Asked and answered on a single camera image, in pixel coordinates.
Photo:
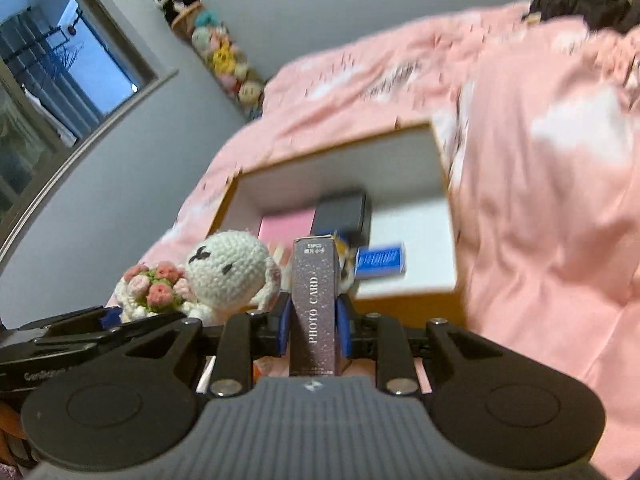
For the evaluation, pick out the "black clothing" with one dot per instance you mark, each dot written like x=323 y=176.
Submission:
x=600 y=7

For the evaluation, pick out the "panda plush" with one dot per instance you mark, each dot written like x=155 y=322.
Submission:
x=175 y=0

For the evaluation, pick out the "window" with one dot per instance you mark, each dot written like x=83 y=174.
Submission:
x=75 y=60

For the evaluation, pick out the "dark grey box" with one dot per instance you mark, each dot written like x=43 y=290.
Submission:
x=342 y=210

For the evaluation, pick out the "pink printed blanket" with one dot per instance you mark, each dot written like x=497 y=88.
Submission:
x=550 y=210

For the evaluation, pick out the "orange cardboard box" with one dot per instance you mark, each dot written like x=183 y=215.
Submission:
x=410 y=220

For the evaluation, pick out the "crochet bunny doll with bouquet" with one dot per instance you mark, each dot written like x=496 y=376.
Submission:
x=230 y=265

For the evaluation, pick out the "brown glitter card box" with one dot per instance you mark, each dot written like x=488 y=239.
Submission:
x=315 y=310

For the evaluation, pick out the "pink box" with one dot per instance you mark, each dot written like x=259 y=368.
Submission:
x=285 y=227

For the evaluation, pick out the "calico cat plush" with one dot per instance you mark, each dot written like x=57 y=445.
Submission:
x=344 y=257

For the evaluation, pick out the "clear tube of plush toys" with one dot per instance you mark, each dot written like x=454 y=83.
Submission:
x=225 y=60

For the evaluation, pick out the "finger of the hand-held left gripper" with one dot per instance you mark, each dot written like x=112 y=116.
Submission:
x=111 y=315
x=100 y=332

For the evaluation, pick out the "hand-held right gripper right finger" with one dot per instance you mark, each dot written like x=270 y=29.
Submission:
x=345 y=327

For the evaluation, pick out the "blue card box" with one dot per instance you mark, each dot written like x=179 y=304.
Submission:
x=380 y=260

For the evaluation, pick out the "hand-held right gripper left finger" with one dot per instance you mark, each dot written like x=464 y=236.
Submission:
x=282 y=320

